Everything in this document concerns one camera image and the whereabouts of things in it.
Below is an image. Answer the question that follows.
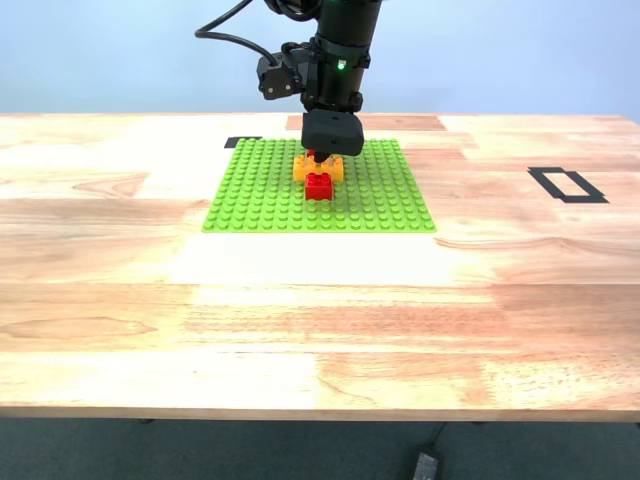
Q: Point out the black tape corner marker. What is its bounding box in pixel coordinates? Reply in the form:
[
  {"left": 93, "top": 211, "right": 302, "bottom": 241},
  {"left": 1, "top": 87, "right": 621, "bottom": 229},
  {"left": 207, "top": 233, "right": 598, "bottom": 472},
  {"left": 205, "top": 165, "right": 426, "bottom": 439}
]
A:
[{"left": 222, "top": 135, "right": 264, "bottom": 150}]

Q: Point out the black tape rectangle outline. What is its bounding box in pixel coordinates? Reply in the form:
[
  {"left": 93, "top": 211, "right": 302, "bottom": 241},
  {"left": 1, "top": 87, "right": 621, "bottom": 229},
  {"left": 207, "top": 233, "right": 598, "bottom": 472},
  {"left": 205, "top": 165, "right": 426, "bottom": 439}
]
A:
[{"left": 526, "top": 166, "right": 611, "bottom": 205}]

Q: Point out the black camera cable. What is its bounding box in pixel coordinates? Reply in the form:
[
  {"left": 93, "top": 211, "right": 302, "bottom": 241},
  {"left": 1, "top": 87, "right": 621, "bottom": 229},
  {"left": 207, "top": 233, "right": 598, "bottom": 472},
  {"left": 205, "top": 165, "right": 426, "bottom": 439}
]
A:
[{"left": 194, "top": 0, "right": 282, "bottom": 67}]

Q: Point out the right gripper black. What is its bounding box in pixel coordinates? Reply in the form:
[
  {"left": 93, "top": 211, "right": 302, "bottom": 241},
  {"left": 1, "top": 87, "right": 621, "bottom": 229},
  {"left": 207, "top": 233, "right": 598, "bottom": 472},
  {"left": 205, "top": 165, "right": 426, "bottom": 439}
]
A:
[{"left": 299, "top": 35, "right": 374, "bottom": 170}]

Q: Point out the green studded baseplate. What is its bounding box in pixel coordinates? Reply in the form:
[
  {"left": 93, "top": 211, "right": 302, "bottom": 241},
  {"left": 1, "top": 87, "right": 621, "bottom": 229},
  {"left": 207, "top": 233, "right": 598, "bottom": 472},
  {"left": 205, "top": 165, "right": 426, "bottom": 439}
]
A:
[{"left": 200, "top": 137, "right": 438, "bottom": 235}]

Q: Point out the thin black floor cable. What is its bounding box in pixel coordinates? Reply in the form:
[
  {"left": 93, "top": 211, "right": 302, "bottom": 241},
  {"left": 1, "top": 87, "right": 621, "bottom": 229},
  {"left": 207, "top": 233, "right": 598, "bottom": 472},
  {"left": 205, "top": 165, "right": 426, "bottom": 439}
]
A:
[{"left": 424, "top": 421, "right": 449, "bottom": 456}]

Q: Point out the yellow rectangular brick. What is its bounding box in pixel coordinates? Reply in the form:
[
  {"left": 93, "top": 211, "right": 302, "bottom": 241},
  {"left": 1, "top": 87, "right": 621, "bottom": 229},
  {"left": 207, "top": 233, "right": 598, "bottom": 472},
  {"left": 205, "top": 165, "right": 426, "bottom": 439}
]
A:
[{"left": 292, "top": 153, "right": 346, "bottom": 183}]

